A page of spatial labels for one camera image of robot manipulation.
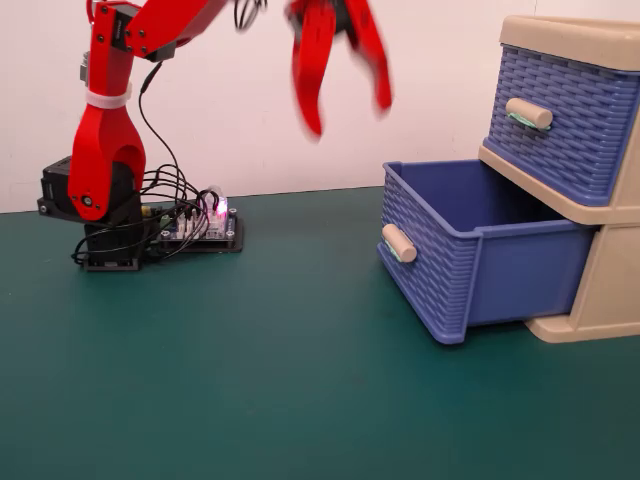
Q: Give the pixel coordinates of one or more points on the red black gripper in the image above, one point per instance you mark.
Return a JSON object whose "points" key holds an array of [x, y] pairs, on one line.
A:
{"points": [[342, 17]]}

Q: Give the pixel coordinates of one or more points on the green table mat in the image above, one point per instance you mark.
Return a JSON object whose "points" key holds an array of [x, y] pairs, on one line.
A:
{"points": [[250, 400]]}

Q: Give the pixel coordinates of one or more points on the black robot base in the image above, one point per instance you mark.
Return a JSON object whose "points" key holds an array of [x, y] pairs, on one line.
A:
{"points": [[120, 235]]}

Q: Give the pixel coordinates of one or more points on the blue wicker drawer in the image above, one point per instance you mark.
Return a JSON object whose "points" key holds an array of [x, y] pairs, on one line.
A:
{"points": [[575, 150], [440, 280]]}

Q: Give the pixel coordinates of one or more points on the beige plastic drawer cabinet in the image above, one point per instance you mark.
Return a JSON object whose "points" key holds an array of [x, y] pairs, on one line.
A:
{"points": [[615, 280]]}

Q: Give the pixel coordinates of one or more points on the red robot arm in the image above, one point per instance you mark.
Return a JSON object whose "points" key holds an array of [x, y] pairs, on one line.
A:
{"points": [[107, 135]]}

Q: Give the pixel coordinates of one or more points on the controller circuit board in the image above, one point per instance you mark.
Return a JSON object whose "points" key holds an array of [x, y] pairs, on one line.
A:
{"points": [[210, 232]]}

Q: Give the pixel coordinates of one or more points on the white zip tie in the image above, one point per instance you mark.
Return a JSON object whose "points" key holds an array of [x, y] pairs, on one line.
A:
{"points": [[107, 100]]}

